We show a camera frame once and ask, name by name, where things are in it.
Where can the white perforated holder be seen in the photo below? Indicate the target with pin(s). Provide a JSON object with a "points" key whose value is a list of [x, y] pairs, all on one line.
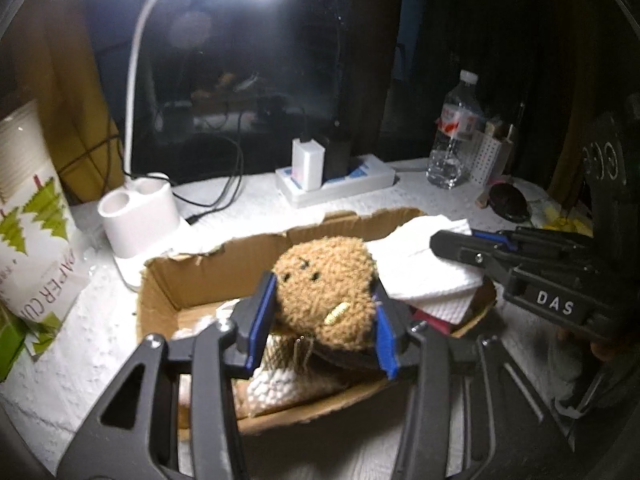
{"points": [[485, 157]]}

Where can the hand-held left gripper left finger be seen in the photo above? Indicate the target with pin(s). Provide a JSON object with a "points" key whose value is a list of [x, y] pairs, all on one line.
{"points": [[260, 320]]}

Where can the black round object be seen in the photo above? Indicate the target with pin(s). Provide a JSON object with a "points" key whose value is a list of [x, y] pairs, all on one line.
{"points": [[507, 202]]}

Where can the yellow crumpled wrapper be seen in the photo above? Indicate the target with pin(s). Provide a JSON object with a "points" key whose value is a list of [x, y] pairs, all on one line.
{"points": [[555, 217]]}

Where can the yellow curtain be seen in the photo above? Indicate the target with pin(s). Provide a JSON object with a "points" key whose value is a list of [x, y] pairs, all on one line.
{"points": [[70, 85]]}

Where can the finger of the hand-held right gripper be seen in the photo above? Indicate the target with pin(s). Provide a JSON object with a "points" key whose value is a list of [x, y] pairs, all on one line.
{"points": [[492, 239], [460, 250]]}

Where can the green cardboard box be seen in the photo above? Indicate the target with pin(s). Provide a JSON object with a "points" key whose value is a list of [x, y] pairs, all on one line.
{"points": [[9, 350]]}

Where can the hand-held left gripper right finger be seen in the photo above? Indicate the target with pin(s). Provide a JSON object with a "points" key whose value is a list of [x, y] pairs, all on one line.
{"points": [[386, 340]]}

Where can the black charger block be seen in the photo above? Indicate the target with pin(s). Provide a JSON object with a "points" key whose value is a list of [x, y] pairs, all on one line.
{"points": [[337, 157]]}

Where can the clear plastic water bottle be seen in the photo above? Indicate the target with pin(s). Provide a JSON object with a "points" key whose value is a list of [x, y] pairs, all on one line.
{"points": [[452, 145]]}

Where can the white power strip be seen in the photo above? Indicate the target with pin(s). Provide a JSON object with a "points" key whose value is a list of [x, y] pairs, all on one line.
{"points": [[370, 177]]}

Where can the dark red item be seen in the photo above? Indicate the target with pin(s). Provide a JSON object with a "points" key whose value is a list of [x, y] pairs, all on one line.
{"points": [[435, 322]]}

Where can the white paper towel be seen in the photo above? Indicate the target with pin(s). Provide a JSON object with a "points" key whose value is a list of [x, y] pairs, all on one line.
{"points": [[430, 270]]}

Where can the white charger block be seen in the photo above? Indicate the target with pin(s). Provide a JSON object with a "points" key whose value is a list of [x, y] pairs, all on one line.
{"points": [[307, 165]]}

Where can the white textured table cover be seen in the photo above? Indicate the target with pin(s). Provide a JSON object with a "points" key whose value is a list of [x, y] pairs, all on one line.
{"points": [[75, 360]]}

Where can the white desk lamp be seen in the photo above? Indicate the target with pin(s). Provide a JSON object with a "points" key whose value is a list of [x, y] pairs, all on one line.
{"points": [[140, 220]]}

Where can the pack of paper cups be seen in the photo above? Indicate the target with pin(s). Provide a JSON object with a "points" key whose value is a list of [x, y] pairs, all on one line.
{"points": [[35, 240]]}

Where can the clear bubble wrap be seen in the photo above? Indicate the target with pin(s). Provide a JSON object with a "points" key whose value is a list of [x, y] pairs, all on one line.
{"points": [[280, 385]]}

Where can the brown plush toy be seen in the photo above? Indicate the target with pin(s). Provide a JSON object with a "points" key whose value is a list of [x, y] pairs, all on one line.
{"points": [[325, 290]]}

